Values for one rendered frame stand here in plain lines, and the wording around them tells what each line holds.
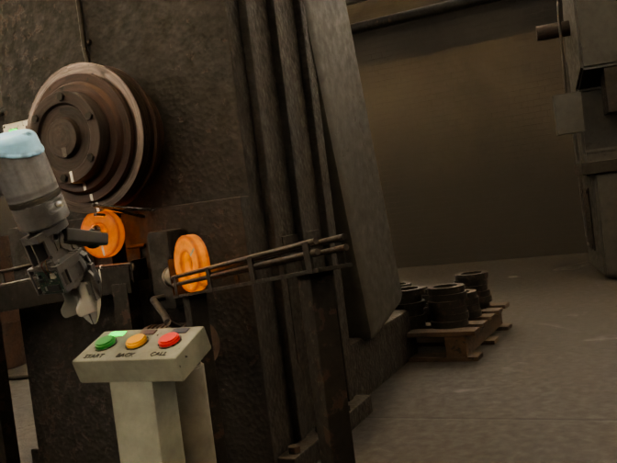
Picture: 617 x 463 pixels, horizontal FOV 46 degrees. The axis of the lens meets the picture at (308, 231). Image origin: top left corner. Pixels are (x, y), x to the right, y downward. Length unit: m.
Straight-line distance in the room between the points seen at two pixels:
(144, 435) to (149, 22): 1.45
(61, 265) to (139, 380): 0.25
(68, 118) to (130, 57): 0.32
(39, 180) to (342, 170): 1.76
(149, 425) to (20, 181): 0.49
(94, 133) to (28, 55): 0.62
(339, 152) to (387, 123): 5.46
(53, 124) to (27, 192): 1.05
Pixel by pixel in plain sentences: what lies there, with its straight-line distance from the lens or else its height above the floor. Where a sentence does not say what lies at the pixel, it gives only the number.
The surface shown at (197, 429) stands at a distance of 1.56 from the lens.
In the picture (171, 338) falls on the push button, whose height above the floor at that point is 0.61.
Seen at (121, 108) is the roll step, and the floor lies 1.18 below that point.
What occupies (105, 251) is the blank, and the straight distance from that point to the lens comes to 2.38.
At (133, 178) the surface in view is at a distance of 2.27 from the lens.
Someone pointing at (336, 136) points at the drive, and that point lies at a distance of 2.88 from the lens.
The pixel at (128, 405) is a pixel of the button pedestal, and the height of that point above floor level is 0.49.
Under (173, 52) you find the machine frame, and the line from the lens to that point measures 2.39.
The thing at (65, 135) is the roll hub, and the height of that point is 1.12.
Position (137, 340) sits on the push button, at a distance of 1.41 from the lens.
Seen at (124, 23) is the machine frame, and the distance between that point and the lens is 2.52.
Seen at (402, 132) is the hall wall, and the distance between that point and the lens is 8.27.
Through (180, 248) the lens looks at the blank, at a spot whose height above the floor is 0.75.
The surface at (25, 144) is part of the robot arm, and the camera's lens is 1.31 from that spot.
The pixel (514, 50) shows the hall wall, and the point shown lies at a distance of 8.08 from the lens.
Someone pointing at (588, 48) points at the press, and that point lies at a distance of 5.88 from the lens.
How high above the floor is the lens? 0.81
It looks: 2 degrees down
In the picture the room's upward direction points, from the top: 7 degrees counter-clockwise
